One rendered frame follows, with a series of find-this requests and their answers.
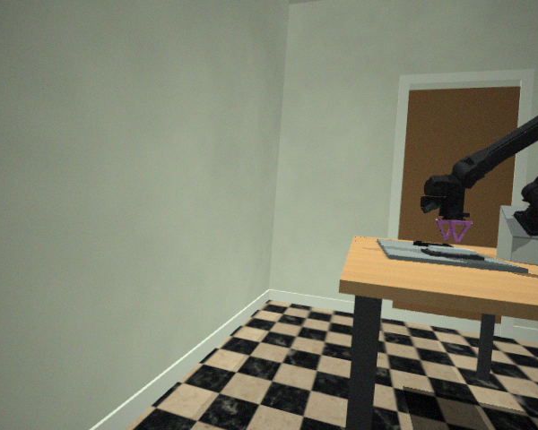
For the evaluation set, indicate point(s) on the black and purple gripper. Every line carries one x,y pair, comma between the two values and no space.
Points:
454,218

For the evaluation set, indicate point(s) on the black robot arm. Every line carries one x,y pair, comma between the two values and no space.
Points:
466,171

